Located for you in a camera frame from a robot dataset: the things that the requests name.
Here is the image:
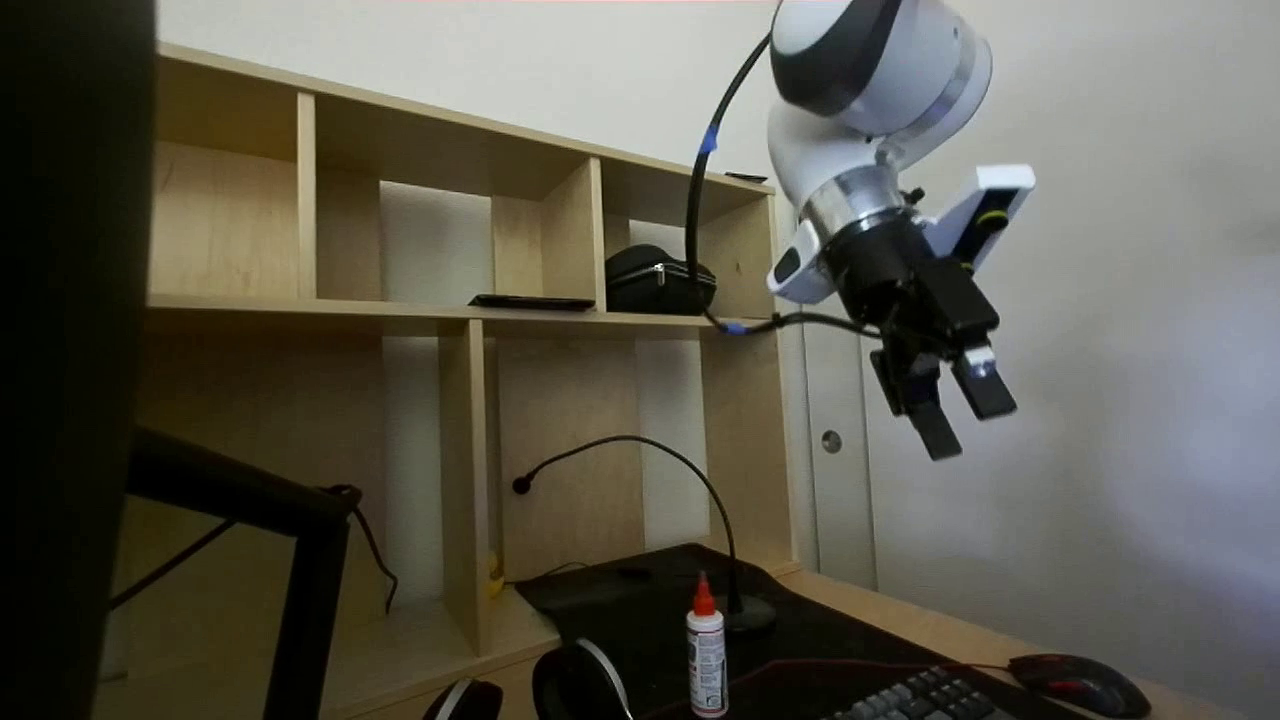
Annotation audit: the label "black monitor stand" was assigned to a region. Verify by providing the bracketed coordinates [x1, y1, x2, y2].
[106, 422, 356, 720]

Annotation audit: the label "white glue bottle red cap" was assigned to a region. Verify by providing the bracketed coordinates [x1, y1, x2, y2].
[682, 566, 733, 720]

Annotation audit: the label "black zip pouch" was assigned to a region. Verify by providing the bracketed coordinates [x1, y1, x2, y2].
[605, 242, 720, 318]

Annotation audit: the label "white door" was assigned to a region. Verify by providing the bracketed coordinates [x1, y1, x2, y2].
[775, 0, 884, 593]

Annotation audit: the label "black white headphones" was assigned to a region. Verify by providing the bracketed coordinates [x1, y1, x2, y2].
[419, 636, 634, 720]

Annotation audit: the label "light wooden shelf unit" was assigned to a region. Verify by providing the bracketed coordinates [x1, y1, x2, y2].
[90, 41, 804, 720]

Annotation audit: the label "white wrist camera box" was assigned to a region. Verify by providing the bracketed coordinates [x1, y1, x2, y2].
[922, 160, 1041, 276]

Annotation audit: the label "black gooseneck microphone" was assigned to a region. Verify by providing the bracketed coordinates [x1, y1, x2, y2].
[509, 430, 778, 636]

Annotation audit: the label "flat black tablet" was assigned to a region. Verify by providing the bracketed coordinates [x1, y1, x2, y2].
[466, 292, 600, 316]

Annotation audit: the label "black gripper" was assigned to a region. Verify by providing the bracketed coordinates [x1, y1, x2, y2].
[824, 211, 1018, 464]

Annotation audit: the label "black red computer mouse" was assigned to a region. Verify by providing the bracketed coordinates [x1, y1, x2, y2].
[1003, 652, 1156, 720]

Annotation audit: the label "dark grey keyboard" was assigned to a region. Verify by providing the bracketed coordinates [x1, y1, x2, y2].
[832, 665, 1023, 720]

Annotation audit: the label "black desk mat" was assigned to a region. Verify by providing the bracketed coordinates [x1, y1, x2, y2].
[517, 540, 1071, 720]

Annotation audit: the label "thin black cable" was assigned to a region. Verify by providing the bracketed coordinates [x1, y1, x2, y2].
[323, 481, 405, 620]

